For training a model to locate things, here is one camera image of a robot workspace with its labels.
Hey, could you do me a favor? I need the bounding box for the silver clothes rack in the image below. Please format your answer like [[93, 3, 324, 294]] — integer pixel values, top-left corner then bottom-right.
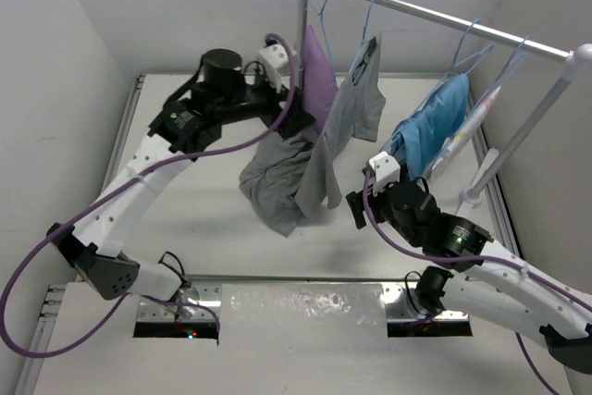
[[295, 0, 592, 209]]

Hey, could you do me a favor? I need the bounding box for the light blue t shirt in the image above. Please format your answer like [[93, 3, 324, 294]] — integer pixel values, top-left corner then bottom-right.
[[381, 74, 470, 179]]

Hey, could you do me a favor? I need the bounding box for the floral white garment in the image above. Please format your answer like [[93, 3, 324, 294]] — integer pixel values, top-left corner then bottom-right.
[[426, 86, 501, 180]]

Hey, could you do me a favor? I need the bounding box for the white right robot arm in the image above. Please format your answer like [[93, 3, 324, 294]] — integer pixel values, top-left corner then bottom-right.
[[346, 181, 591, 375]]

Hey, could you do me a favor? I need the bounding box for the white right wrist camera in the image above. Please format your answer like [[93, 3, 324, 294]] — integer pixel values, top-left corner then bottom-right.
[[367, 151, 401, 196]]

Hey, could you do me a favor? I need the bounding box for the white front cover board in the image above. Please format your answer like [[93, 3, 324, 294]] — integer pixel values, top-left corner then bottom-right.
[[35, 283, 570, 394]]

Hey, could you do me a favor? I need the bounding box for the grey t shirt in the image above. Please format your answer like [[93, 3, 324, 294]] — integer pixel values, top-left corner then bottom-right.
[[239, 33, 386, 237]]

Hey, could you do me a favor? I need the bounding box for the purple t shirt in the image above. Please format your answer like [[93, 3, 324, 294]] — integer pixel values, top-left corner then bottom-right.
[[302, 25, 339, 133]]

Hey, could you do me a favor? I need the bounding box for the blue hanger under floral garment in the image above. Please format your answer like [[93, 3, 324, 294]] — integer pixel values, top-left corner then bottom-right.
[[434, 34, 531, 174]]

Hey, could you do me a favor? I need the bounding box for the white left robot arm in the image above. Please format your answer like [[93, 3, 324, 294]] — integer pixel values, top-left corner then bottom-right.
[[48, 42, 314, 301]]

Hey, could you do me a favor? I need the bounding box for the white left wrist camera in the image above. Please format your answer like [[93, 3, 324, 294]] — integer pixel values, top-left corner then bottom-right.
[[257, 43, 290, 92]]

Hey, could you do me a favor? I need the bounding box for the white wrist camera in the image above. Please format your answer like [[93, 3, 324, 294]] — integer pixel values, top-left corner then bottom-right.
[[257, 43, 290, 92], [367, 151, 401, 196]]

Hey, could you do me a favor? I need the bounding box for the blue hanger under purple shirt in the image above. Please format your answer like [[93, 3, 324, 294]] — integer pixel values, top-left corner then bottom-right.
[[306, 0, 335, 70]]

